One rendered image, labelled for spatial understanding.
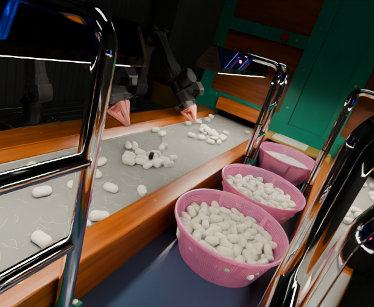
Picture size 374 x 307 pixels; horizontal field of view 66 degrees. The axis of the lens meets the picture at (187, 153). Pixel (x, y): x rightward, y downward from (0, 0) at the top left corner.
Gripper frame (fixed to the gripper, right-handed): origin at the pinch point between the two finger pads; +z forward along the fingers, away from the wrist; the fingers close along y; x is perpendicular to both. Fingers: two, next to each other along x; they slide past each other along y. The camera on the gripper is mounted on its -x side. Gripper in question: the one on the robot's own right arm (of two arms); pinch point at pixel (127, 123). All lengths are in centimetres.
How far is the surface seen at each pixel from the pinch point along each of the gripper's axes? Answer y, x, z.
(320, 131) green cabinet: 90, -37, 36
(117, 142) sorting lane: -0.4, 6.7, 3.5
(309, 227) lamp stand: -49, -51, 29
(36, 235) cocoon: -45, -9, 20
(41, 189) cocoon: -36.8, -2.7, 11.7
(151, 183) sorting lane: -11.5, -7.7, 20.4
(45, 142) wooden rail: -23.3, 8.6, -1.8
